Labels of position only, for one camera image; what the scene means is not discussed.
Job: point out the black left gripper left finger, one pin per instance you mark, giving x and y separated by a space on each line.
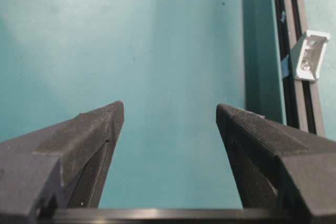
64 165

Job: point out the long black aluminium rail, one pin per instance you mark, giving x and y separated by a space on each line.
302 101

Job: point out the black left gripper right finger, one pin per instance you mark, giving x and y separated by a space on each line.
278 167

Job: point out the clear tape piece by rail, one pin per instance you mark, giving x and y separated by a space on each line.
285 67

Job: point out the white corner bracket with screw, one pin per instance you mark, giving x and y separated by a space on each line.
307 55

